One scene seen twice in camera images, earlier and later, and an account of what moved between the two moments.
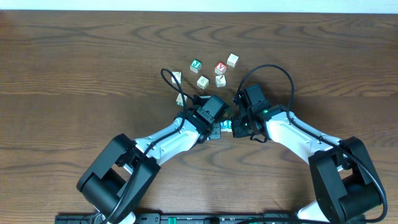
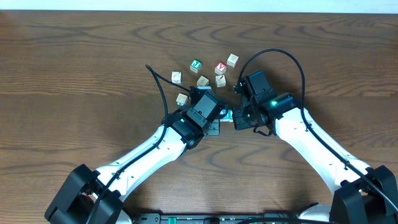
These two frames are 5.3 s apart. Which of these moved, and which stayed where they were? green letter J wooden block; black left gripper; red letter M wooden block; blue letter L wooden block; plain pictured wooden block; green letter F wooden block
Moved: green letter F wooden block; blue letter L wooden block
Stayed: plain pictured wooden block; red letter M wooden block; green letter J wooden block; black left gripper
